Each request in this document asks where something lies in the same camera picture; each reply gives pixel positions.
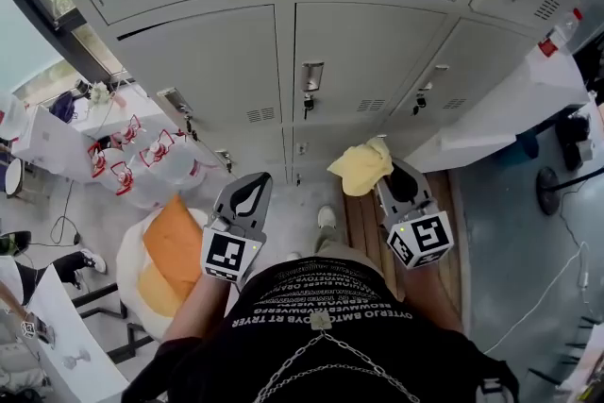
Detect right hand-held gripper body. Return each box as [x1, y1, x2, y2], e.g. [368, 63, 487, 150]
[376, 158, 455, 270]

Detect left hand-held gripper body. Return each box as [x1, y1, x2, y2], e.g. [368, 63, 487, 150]
[201, 171, 275, 283]

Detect yellow cloth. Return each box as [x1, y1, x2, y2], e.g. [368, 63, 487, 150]
[327, 135, 394, 198]

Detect grey metal locker cabinet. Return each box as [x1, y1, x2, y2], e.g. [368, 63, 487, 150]
[25, 0, 589, 193]

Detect grey metal locker door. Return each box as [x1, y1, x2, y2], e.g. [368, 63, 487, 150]
[293, 2, 448, 125]

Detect person's right forearm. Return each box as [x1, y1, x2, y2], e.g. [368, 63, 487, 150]
[400, 266, 466, 334]

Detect person's left forearm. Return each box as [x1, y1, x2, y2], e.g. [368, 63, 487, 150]
[162, 271, 232, 344]

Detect wooden slat platform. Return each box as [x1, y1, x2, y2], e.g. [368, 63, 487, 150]
[342, 169, 466, 331]

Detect large orange cushion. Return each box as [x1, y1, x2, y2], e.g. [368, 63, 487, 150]
[142, 193, 204, 284]

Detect round yellow cushion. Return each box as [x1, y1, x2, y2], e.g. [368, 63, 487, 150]
[136, 263, 183, 317]

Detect khaki trousers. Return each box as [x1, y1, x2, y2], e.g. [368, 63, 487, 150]
[312, 226, 353, 260]

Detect white beanbag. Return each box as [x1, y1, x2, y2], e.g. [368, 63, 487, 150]
[115, 207, 213, 341]

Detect teal bin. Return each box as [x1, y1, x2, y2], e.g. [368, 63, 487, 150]
[507, 134, 539, 162]

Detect white table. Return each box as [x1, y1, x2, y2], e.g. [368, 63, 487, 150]
[417, 44, 598, 174]
[27, 263, 128, 403]

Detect black printed t-shirt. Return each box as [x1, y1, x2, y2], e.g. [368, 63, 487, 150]
[121, 257, 520, 403]

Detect black bag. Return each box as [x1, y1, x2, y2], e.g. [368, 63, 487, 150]
[556, 112, 598, 171]

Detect white flowers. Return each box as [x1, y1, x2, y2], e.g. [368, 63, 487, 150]
[87, 82, 113, 109]

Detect glass goblet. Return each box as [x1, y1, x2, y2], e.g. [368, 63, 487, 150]
[60, 348, 93, 370]

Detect black metal rack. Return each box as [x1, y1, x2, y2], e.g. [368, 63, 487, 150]
[528, 315, 604, 393]

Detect purple bag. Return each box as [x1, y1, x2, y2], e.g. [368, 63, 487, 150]
[49, 90, 79, 124]

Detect rack of dark clothes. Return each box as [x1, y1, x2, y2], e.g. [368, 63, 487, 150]
[573, 42, 604, 109]

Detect clear bottle red label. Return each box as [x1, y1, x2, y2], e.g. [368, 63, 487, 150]
[537, 7, 585, 59]

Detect round white stool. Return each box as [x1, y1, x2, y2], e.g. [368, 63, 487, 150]
[5, 157, 24, 194]

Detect white bag red label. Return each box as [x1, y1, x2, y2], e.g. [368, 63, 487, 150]
[0, 92, 29, 141]

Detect clear water jug red handle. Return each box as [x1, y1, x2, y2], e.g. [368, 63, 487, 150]
[173, 129, 214, 191]
[120, 115, 145, 146]
[109, 160, 171, 210]
[87, 141, 113, 179]
[139, 129, 199, 190]

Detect silver chain necklace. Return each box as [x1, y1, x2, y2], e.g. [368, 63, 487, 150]
[254, 313, 421, 403]

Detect black metal frame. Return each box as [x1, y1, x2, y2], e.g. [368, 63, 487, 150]
[70, 282, 161, 364]

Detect black pedestal fan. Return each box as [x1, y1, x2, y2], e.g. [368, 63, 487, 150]
[535, 164, 604, 217]

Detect white cable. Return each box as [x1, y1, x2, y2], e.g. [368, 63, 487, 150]
[483, 240, 591, 355]

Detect black window frame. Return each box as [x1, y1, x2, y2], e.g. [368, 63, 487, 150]
[0, 0, 128, 86]

